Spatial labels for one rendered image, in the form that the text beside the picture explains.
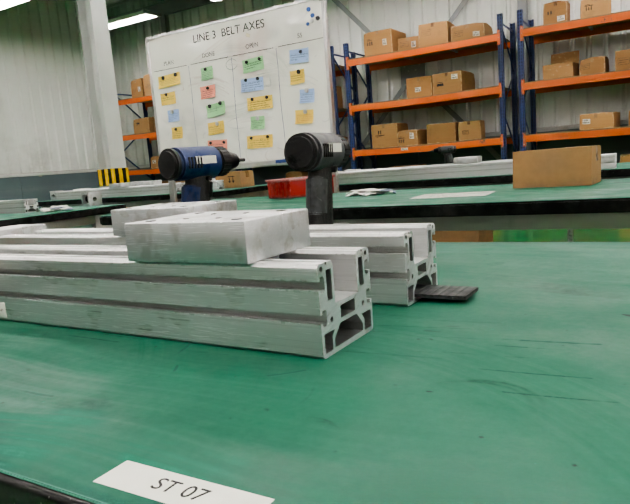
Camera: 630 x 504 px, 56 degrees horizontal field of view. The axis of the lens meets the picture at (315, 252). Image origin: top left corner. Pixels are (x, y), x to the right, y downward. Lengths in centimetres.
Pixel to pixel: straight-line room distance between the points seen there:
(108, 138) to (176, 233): 865
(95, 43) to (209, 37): 515
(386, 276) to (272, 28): 344
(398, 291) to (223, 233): 23
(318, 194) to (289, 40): 308
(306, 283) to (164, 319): 18
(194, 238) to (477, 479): 35
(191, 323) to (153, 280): 7
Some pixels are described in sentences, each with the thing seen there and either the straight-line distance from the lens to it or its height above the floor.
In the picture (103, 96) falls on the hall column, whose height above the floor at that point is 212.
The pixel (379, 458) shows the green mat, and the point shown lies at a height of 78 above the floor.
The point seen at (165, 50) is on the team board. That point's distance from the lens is 463.
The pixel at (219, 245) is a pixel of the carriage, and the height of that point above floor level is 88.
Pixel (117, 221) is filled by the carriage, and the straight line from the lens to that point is 96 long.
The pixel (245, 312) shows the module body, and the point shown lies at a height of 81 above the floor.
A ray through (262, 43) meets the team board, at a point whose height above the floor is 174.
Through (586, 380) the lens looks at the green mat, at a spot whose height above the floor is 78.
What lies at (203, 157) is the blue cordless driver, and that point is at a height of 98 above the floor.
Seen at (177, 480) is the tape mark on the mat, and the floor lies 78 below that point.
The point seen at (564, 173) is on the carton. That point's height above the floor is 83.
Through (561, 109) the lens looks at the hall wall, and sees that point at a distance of 1109.
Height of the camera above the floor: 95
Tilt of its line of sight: 9 degrees down
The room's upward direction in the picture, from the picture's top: 5 degrees counter-clockwise
